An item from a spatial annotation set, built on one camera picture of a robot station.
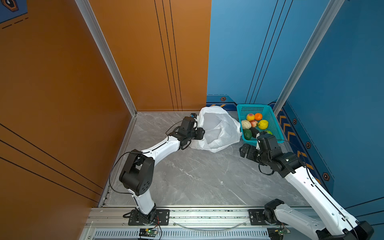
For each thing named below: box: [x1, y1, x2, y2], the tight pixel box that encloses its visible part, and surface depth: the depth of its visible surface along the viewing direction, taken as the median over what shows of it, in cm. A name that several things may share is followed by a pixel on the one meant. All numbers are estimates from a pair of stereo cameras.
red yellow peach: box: [247, 113, 255, 121], surface depth 114 cm
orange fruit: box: [254, 112, 263, 121], surface depth 114 cm
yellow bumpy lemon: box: [258, 119, 269, 130], surface depth 108 cm
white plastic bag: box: [189, 105, 242, 153], surface depth 99 cm
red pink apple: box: [250, 120, 258, 128], surface depth 110 cm
